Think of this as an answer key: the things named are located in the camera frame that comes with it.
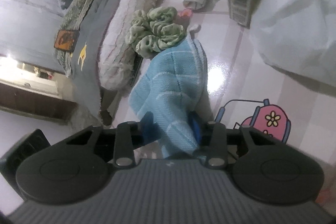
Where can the grey bed sheet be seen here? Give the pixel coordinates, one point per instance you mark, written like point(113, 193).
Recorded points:
point(102, 62)

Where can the green scrunchie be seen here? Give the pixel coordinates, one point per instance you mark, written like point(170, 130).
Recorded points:
point(154, 31)

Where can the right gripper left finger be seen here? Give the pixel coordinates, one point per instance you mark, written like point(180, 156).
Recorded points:
point(130, 136)

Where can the white plastic bag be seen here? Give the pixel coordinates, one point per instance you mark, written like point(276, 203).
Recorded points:
point(297, 36)

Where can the blue checked towel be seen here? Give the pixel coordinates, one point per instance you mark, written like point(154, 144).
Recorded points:
point(171, 87)

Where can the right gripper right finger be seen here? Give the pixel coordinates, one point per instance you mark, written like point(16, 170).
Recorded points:
point(211, 136)

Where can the green patterned blanket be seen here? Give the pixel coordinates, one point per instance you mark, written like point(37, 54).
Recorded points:
point(68, 34)

